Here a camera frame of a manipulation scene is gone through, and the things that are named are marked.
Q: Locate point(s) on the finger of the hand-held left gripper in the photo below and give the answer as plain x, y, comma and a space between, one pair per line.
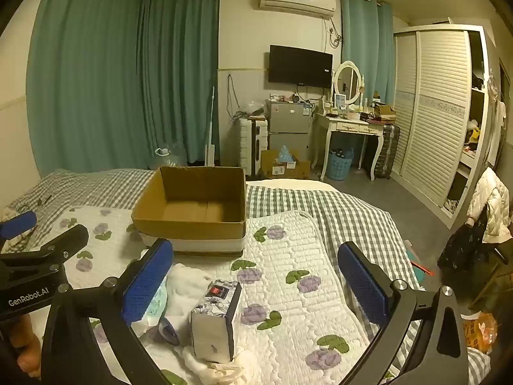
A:
60, 244
18, 224

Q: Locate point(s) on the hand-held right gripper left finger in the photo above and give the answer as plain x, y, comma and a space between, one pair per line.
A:
146, 284

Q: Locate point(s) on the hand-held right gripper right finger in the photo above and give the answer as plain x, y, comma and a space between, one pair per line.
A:
360, 280

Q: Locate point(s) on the blue white wipes packet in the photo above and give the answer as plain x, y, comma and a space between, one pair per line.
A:
156, 304

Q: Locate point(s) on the white sock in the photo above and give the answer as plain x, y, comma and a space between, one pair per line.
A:
186, 284

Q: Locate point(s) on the floral printed tissue pack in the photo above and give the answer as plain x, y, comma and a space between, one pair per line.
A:
212, 321

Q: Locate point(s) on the brown cardboard box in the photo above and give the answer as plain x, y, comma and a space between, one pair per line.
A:
188, 208

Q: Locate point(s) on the cream cloth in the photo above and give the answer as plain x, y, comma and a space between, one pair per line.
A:
224, 371

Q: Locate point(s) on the person's left hand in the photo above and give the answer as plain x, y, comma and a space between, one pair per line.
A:
24, 341

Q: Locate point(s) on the small blue grey item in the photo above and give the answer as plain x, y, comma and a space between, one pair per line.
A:
169, 329

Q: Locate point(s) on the floral quilted mat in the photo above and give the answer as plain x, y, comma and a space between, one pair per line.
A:
280, 256

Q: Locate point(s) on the dark dotted clothes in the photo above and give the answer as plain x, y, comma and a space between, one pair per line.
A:
465, 244

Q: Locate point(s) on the blue laundry basket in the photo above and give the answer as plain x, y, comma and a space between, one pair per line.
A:
338, 166

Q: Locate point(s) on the clear water jug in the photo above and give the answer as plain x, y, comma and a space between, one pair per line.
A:
170, 158

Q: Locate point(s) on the orange plastic bag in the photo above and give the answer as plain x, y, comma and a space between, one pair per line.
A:
481, 331

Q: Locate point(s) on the dark suitcase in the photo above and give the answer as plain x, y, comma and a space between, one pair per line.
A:
386, 148

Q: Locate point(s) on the cardboard box with labels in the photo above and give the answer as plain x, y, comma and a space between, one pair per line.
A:
280, 166

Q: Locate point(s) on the white mop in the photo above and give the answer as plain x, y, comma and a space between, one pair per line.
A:
209, 148

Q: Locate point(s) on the white padded jacket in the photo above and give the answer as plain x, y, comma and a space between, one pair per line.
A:
491, 200

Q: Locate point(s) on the white vanity table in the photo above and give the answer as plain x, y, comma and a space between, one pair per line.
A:
348, 126

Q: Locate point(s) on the white suitcase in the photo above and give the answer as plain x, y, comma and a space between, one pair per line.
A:
250, 148

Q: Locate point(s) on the silver fridge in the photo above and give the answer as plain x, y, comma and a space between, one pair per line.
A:
288, 124

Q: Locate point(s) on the wide green curtain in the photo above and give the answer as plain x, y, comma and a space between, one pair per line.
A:
100, 68

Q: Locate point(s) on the white slatted wardrobe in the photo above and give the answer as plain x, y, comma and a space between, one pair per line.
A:
437, 108

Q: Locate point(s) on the oval white mirror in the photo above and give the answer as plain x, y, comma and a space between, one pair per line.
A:
348, 82

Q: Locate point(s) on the narrow green curtain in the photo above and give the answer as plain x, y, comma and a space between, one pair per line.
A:
360, 28

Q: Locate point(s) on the white air conditioner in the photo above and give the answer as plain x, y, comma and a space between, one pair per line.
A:
296, 2

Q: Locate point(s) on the black wall television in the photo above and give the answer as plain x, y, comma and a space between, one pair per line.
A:
300, 66

